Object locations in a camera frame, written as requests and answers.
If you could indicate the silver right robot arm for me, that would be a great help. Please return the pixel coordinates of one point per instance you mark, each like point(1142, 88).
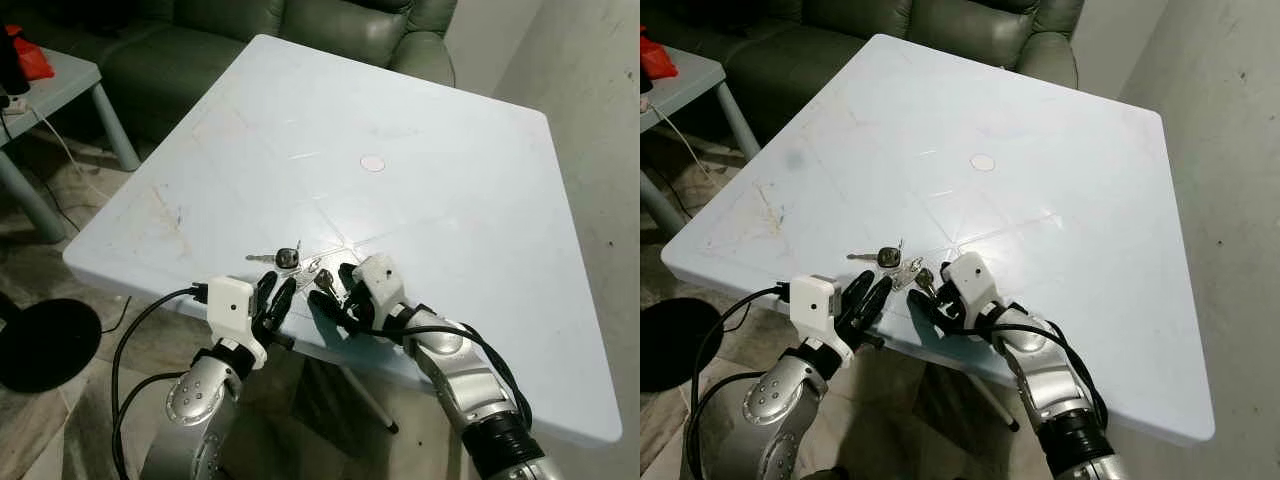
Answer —
point(470, 385)
point(1050, 385)

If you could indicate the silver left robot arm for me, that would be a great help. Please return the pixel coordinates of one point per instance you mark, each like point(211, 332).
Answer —
point(775, 400)
point(195, 405)

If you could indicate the round white table cap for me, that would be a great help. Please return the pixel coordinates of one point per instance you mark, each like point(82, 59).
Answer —
point(372, 163)
point(983, 162)

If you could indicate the white plastic square table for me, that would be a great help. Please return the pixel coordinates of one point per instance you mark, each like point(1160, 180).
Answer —
point(420, 130)
point(1040, 130)

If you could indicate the green leather sofa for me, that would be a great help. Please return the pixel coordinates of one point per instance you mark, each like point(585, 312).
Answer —
point(840, 50)
point(200, 50)

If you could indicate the grey side table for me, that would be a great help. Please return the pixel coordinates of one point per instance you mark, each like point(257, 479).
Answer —
point(62, 80)
point(690, 75)

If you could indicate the red plastic bag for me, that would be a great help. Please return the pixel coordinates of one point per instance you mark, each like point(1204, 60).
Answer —
point(656, 62)
point(32, 60)

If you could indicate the white power strip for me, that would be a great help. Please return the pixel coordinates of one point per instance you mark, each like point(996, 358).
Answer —
point(10, 103)

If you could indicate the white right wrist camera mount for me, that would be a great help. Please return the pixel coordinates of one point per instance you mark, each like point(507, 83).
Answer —
point(378, 277)
point(972, 275)

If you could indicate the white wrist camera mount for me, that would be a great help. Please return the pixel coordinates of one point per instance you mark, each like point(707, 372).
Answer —
point(230, 303)
point(972, 275)
point(812, 300)
point(378, 277)

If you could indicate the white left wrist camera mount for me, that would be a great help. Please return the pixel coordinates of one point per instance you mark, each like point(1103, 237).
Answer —
point(812, 300)
point(230, 303)

